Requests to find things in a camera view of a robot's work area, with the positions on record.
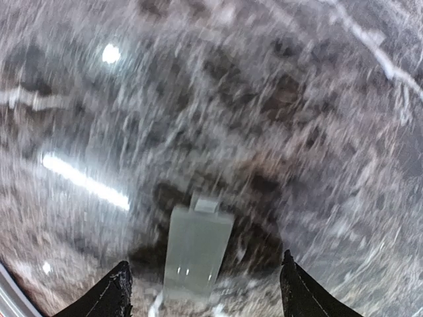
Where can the black front rail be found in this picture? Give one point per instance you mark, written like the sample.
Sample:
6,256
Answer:
13,301

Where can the grey battery cover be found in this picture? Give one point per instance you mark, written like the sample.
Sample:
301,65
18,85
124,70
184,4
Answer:
198,239

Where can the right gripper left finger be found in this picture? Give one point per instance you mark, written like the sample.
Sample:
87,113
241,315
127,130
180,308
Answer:
111,296

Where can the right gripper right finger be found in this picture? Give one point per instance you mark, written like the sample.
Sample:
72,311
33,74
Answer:
303,296

